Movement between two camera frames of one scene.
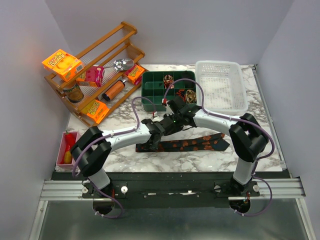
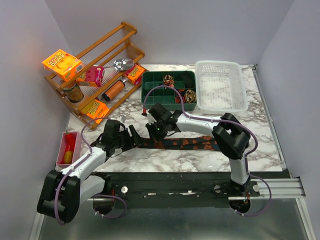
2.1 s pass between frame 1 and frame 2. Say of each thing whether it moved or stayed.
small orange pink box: stayed
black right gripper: moved
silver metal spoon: stayed
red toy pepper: stayed
